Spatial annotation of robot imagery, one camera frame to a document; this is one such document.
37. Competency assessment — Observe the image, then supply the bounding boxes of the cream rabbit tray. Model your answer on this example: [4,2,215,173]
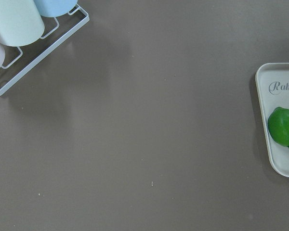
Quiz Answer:
[255,63,289,178]

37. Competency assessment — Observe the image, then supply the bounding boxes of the green lime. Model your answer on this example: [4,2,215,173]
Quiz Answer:
[267,107,289,148]

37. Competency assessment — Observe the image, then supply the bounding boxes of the light blue cup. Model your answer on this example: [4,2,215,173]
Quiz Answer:
[34,0,78,17]

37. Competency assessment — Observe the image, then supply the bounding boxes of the pale green cup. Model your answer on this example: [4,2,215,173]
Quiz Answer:
[0,0,45,47]

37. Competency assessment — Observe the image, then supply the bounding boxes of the white wire cup rack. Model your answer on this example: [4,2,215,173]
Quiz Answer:
[0,3,90,96]

